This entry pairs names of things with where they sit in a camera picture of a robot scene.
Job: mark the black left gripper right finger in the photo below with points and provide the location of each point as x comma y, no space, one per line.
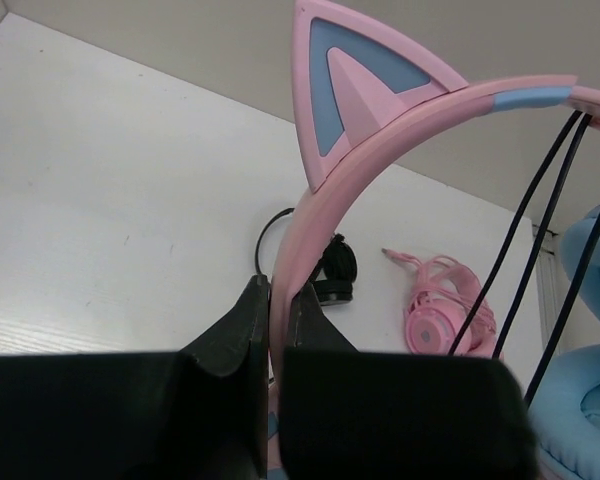
314,437

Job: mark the pink gaming headset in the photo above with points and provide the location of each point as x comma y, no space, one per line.
441,296

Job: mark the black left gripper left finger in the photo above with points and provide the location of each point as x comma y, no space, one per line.
223,403

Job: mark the black headphones far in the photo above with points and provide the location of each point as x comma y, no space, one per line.
335,273

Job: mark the pink blue cat-ear headphones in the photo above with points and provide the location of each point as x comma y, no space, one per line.
364,95

